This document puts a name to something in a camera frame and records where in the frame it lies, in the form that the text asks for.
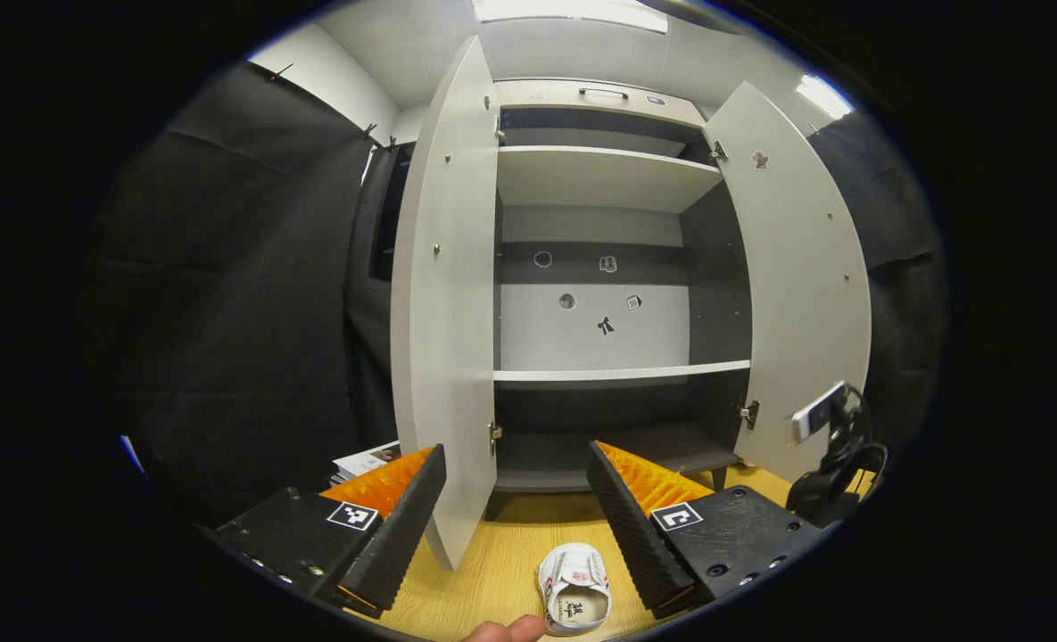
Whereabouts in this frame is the small ceiling light panel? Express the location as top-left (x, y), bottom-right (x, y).
top-left (794, 74), bottom-right (855, 121)

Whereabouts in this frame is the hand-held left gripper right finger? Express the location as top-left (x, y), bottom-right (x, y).
top-left (586, 440), bottom-right (828, 619)

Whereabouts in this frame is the black backdrop cloth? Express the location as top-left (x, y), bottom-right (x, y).
top-left (809, 111), bottom-right (948, 447)
top-left (82, 58), bottom-right (413, 527)

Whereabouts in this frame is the white cabinet door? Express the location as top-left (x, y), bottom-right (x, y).
top-left (702, 80), bottom-right (874, 484)
top-left (390, 36), bottom-right (502, 572)

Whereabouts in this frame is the stack of books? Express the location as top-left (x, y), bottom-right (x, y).
top-left (332, 440), bottom-right (402, 487)

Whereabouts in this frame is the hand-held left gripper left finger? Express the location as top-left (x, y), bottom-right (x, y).
top-left (196, 443), bottom-right (449, 618)

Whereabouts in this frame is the white shoe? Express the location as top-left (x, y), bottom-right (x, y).
top-left (535, 541), bottom-right (614, 637)

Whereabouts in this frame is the large ceiling light panel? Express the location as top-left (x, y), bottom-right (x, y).
top-left (473, 0), bottom-right (670, 35)

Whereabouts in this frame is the white shoe cabinet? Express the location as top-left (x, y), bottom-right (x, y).
top-left (491, 78), bottom-right (754, 523)

